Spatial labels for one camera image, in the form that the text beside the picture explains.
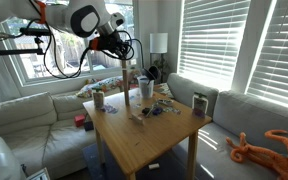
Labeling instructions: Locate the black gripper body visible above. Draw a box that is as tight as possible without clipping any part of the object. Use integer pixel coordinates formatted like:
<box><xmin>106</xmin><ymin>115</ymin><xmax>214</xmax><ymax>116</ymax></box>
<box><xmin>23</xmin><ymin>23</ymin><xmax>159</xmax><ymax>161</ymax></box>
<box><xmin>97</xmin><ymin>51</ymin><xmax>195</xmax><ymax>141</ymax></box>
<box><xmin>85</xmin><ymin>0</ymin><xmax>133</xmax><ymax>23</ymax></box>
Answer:
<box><xmin>100</xmin><ymin>30</ymin><xmax>134</xmax><ymax>60</ymax></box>

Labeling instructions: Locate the plain wooden block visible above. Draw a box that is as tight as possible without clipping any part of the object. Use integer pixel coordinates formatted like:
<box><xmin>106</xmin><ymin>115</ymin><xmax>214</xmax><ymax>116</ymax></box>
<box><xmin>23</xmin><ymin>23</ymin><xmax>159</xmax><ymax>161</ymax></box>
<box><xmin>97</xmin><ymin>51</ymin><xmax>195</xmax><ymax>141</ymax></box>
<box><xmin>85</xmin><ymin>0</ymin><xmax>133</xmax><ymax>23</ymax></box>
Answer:
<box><xmin>121</xmin><ymin>59</ymin><xmax>129</xmax><ymax>76</ymax></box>

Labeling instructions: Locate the upright wooden stack block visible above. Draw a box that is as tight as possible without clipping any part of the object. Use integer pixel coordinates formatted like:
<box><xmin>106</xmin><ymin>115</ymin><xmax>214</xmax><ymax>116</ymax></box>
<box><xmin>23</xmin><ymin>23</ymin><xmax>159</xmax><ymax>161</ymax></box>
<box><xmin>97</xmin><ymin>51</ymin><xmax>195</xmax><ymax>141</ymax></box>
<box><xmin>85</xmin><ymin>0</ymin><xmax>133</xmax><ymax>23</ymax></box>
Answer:
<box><xmin>122</xmin><ymin>89</ymin><xmax>131</xmax><ymax>107</ymax></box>
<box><xmin>122</xmin><ymin>73</ymin><xmax>130</xmax><ymax>92</ymax></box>

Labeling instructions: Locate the wooden block with black logo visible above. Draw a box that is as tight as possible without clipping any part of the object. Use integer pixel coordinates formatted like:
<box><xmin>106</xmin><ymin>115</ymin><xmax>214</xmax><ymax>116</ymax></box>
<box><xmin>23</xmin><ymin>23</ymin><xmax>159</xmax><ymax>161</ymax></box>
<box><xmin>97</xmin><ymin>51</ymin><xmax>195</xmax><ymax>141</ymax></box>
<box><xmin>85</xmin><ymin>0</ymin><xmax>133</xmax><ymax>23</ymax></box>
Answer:
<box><xmin>130</xmin><ymin>112</ymin><xmax>145</xmax><ymax>125</ymax></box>

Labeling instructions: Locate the small white block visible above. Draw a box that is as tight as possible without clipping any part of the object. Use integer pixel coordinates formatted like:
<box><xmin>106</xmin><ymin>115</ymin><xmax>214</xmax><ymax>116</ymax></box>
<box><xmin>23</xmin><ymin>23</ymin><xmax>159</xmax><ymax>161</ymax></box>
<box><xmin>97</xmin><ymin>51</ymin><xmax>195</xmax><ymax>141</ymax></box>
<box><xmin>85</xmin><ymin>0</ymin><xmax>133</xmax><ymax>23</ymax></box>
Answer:
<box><xmin>147</xmin><ymin>162</ymin><xmax>161</xmax><ymax>171</ymax></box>

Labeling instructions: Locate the white shade floor lamp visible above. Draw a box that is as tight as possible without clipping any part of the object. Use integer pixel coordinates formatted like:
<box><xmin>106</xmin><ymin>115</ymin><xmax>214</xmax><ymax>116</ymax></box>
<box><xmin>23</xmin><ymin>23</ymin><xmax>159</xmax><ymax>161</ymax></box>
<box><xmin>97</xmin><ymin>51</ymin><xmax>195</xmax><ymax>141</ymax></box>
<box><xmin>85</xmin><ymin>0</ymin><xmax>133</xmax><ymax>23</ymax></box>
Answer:
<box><xmin>149</xmin><ymin>32</ymin><xmax>169</xmax><ymax>78</ymax></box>

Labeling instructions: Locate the floral pillow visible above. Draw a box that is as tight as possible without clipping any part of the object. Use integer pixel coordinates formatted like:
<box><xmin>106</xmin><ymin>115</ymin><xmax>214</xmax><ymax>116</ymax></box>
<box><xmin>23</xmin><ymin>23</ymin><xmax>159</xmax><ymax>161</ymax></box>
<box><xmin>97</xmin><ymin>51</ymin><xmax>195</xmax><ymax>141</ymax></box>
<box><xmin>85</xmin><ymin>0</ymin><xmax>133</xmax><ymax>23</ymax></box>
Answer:
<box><xmin>76</xmin><ymin>75</ymin><xmax>125</xmax><ymax>99</ymax></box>

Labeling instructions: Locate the translucent white plastic cup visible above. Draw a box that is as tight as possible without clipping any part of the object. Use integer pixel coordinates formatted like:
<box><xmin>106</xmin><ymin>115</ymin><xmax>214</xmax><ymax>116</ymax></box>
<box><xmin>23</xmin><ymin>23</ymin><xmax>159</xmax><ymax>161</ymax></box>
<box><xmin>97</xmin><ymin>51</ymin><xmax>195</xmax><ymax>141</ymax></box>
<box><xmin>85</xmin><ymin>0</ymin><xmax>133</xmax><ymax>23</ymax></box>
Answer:
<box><xmin>136</xmin><ymin>75</ymin><xmax>155</xmax><ymax>99</ymax></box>

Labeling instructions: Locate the green house plant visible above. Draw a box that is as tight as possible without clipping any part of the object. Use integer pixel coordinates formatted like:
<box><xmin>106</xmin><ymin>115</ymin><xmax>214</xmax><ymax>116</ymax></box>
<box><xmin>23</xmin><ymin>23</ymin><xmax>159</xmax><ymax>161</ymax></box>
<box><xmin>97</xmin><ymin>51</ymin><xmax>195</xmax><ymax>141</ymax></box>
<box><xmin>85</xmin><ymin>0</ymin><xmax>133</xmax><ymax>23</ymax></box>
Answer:
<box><xmin>152</xmin><ymin>53</ymin><xmax>172</xmax><ymax>84</ymax></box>

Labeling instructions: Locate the white black patterned pillow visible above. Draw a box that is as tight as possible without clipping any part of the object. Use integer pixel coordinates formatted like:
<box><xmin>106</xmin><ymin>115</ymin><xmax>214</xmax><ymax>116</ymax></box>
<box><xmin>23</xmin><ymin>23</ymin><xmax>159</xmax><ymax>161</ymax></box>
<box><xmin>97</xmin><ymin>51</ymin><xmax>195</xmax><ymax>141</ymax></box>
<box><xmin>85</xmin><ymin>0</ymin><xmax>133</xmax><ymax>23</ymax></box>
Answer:
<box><xmin>153</xmin><ymin>82</ymin><xmax>173</xmax><ymax>99</ymax></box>

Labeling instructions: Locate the metal spoon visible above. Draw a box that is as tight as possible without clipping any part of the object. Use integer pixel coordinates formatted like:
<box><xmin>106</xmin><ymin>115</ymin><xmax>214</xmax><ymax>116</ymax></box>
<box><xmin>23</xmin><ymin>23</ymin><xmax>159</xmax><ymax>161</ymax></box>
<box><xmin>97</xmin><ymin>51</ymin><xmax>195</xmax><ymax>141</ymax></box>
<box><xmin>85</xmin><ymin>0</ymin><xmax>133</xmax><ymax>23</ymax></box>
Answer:
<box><xmin>147</xmin><ymin>101</ymin><xmax>162</xmax><ymax>116</ymax></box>

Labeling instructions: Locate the black white sunglasses sticker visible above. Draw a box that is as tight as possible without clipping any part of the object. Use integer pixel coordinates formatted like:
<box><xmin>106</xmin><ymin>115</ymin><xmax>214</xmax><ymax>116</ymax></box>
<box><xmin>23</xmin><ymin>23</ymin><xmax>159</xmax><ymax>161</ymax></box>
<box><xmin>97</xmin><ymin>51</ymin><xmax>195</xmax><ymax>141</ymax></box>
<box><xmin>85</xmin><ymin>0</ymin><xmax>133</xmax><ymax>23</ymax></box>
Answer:
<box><xmin>156</xmin><ymin>98</ymin><xmax>175</xmax><ymax>107</ymax></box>

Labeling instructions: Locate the blue toy car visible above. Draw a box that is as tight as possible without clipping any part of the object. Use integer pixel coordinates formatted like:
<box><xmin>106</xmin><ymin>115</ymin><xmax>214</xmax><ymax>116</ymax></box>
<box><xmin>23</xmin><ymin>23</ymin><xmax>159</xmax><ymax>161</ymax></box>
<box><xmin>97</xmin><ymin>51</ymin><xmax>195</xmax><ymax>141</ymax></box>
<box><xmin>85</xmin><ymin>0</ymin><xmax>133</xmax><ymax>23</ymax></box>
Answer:
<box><xmin>151</xmin><ymin>106</ymin><xmax>165</xmax><ymax>117</ymax></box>

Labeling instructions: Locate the red black face sticker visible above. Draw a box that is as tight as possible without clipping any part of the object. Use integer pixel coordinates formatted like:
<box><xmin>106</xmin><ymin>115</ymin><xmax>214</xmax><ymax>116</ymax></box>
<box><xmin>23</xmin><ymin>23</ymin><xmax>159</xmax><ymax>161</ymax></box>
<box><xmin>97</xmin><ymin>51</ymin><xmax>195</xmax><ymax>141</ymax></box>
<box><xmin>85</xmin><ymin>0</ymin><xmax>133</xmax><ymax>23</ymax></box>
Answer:
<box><xmin>170</xmin><ymin>106</ymin><xmax>183</xmax><ymax>116</ymax></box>

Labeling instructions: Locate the navy blue box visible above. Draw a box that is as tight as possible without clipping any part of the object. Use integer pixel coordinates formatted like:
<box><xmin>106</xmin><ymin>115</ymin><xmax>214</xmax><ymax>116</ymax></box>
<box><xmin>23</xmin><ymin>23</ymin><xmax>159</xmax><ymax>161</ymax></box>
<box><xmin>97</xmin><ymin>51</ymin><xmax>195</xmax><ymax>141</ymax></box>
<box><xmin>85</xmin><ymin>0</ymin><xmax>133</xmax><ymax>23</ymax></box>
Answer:
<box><xmin>83</xmin><ymin>114</ymin><xmax>95</xmax><ymax>132</ymax></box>

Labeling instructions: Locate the plain red box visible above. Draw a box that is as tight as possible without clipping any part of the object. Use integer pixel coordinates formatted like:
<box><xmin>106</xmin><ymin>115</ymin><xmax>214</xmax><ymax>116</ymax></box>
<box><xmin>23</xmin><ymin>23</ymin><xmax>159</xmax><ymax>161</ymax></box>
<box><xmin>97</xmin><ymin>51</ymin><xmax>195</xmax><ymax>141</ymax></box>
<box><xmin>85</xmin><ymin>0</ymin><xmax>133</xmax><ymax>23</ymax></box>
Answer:
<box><xmin>73</xmin><ymin>113</ymin><xmax>86</xmax><ymax>128</ymax></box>

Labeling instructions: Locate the white window blind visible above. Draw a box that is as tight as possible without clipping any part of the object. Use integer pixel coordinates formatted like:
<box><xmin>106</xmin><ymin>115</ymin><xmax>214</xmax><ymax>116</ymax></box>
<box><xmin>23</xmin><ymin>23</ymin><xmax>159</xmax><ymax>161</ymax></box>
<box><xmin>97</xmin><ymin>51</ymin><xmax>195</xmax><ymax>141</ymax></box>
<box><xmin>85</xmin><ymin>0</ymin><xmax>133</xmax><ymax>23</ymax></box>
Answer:
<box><xmin>178</xmin><ymin>0</ymin><xmax>252</xmax><ymax>92</ymax></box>
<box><xmin>245</xmin><ymin>0</ymin><xmax>288</xmax><ymax>113</ymax></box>

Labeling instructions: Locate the blue rug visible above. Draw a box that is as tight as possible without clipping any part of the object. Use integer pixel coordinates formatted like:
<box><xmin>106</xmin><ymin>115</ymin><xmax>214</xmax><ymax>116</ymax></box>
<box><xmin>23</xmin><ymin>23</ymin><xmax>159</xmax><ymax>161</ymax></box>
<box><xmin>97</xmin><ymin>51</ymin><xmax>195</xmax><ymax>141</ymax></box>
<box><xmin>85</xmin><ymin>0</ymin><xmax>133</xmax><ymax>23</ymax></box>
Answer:
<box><xmin>81</xmin><ymin>142</ymin><xmax>199</xmax><ymax>180</ymax></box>

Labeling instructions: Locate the white leather sofa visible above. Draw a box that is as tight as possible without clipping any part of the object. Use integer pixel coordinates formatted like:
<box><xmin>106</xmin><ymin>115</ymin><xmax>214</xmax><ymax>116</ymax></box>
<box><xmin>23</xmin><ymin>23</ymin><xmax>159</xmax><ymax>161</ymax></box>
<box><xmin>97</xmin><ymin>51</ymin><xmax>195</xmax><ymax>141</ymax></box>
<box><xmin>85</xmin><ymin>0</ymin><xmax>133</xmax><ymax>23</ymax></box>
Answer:
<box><xmin>0</xmin><ymin>89</ymin><xmax>126</xmax><ymax>172</ymax></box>

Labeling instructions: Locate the grey fabric sofa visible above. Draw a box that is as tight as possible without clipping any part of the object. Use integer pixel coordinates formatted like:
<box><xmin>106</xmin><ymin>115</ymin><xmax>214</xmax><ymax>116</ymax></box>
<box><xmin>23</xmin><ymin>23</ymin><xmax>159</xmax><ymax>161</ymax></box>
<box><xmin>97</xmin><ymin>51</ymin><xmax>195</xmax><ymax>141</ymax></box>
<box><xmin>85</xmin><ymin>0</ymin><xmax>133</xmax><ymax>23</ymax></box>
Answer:
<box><xmin>166</xmin><ymin>72</ymin><xmax>288</xmax><ymax>180</ymax></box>

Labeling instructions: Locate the white framed tablet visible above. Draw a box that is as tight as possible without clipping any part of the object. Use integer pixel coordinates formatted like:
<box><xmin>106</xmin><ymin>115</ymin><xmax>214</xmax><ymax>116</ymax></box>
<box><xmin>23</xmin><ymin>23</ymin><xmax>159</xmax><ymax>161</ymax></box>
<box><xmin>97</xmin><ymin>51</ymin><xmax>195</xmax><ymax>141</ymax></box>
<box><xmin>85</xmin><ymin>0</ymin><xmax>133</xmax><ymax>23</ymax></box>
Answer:
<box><xmin>25</xmin><ymin>167</ymin><xmax>52</xmax><ymax>180</ymax></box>

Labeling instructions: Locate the orange octopus plush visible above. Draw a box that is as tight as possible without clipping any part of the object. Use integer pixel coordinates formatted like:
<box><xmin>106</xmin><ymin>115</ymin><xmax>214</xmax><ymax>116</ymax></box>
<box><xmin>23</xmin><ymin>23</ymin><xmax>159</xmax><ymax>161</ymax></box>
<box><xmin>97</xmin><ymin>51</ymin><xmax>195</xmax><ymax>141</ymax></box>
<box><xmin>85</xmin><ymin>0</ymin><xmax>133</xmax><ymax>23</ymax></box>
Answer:
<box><xmin>225</xmin><ymin>128</ymin><xmax>288</xmax><ymax>180</ymax></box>

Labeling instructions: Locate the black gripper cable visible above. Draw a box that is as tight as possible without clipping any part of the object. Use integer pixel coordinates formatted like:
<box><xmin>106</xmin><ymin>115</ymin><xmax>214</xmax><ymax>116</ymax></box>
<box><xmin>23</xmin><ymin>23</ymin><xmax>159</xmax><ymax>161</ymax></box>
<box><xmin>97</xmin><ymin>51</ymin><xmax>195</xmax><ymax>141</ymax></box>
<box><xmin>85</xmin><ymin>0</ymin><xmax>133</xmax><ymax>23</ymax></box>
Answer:
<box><xmin>126</xmin><ymin>37</ymin><xmax>145</xmax><ymax>70</ymax></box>

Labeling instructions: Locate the orange cable clamp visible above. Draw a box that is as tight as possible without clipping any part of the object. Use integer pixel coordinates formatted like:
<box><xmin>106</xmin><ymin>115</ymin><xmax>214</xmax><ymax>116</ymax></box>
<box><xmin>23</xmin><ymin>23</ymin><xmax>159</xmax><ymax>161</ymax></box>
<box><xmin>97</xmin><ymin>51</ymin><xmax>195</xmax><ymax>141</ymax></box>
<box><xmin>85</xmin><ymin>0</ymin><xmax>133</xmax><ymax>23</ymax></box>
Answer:
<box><xmin>89</xmin><ymin>37</ymin><xmax>101</xmax><ymax>51</ymax></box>
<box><xmin>36</xmin><ymin>0</ymin><xmax>48</xmax><ymax>25</ymax></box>

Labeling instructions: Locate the black looping robot cable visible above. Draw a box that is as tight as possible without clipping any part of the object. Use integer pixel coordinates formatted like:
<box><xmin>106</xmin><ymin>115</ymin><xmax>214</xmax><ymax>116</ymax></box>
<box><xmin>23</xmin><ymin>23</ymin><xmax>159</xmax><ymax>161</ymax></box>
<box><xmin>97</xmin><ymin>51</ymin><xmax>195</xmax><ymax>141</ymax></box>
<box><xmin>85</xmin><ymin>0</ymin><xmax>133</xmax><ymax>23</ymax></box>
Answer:
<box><xmin>27</xmin><ymin>0</ymin><xmax>95</xmax><ymax>80</ymax></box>

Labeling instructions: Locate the black camera boom rig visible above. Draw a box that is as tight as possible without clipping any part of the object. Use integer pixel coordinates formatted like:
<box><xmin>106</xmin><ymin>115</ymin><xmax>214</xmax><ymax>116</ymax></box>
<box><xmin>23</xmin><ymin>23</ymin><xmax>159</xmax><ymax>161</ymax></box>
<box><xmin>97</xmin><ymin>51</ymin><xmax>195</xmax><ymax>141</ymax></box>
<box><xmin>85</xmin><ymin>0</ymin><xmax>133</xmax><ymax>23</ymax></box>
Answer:
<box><xmin>0</xmin><ymin>27</ymin><xmax>52</xmax><ymax>64</ymax></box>

